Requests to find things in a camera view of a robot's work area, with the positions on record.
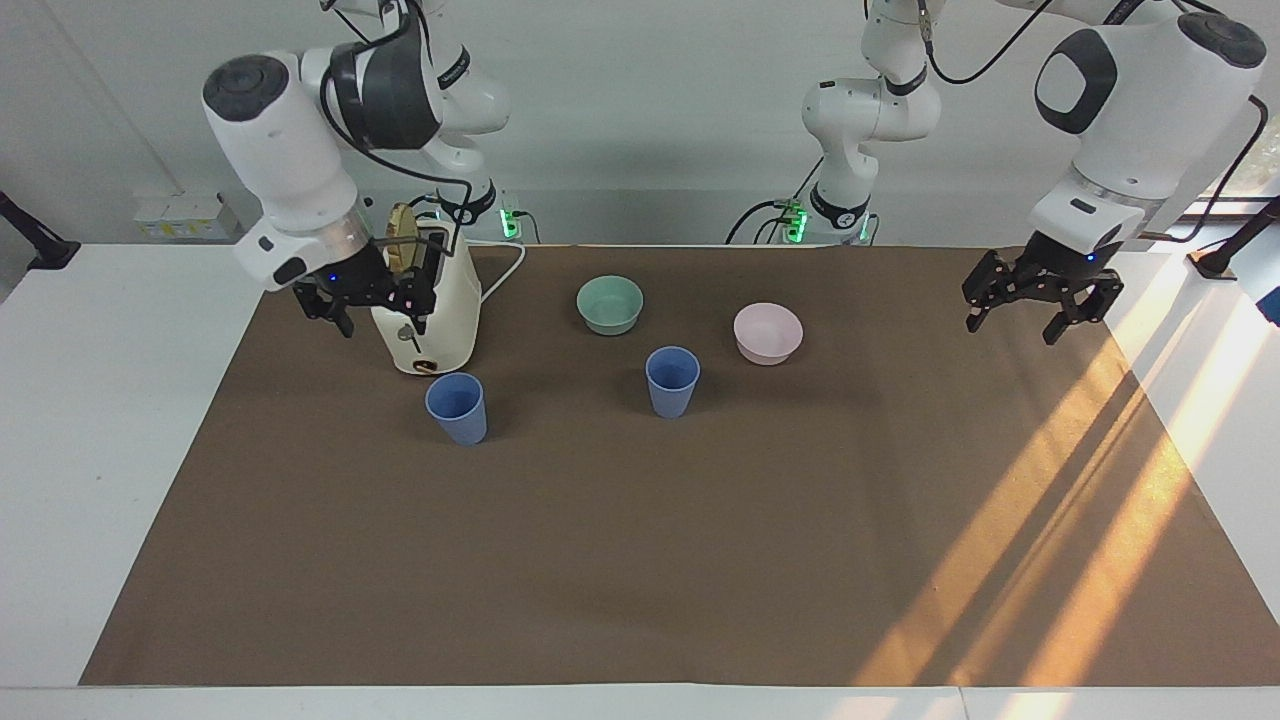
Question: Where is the black cable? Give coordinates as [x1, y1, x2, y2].
[918, 0, 1061, 88]
[726, 155, 827, 246]
[1138, 93, 1271, 246]
[318, 0, 474, 257]

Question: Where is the pink bowl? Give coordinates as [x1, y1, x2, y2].
[733, 302, 805, 367]

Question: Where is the brown bread slice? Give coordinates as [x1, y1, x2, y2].
[387, 202, 422, 273]

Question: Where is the green bowl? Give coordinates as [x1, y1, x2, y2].
[576, 275, 645, 337]

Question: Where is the white toaster cable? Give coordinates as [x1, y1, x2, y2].
[468, 238, 527, 303]

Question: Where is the blue plastic cup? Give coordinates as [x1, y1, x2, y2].
[425, 372, 489, 447]
[645, 346, 702, 420]

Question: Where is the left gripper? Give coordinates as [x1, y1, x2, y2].
[961, 233, 1125, 347]

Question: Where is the black stand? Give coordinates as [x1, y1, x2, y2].
[1188, 194, 1280, 280]
[0, 190, 82, 272]

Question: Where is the cream white toaster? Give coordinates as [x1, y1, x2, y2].
[370, 228, 484, 377]

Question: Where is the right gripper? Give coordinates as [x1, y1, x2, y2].
[293, 242, 441, 339]

